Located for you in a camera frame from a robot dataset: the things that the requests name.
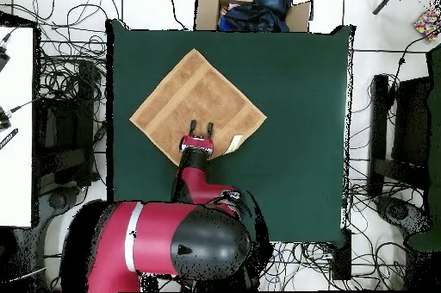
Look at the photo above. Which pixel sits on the tan terry towel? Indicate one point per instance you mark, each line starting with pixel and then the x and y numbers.
pixel 193 93

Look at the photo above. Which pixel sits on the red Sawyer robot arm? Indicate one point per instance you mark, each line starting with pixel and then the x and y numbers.
pixel 165 238

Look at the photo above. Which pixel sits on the colourful patterned item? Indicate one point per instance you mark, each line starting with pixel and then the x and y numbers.
pixel 427 24

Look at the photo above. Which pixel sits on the dark green table cloth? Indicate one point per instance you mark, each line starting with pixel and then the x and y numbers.
pixel 293 117

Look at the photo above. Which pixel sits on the cardboard box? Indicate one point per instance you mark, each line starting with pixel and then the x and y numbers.
pixel 206 13

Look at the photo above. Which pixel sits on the navy blue garment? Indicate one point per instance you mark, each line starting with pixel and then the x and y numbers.
pixel 251 19

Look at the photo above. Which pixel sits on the grey wheeled base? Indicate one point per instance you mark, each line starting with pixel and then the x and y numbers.
pixel 57 200
pixel 396 212

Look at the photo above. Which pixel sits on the white side table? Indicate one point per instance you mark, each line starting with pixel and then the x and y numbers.
pixel 17 134

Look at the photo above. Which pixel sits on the black slotted strip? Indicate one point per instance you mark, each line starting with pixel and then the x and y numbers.
pixel 8 138

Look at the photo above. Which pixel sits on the black floor box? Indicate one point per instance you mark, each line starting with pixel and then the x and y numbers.
pixel 342 258

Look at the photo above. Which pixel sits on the green covered side table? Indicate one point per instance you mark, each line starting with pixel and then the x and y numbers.
pixel 434 169

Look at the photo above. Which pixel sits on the black frame stand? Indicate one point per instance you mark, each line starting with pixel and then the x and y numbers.
pixel 410 124
pixel 65 158

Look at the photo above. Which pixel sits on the black camera device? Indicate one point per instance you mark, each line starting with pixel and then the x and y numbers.
pixel 2 58
pixel 3 122

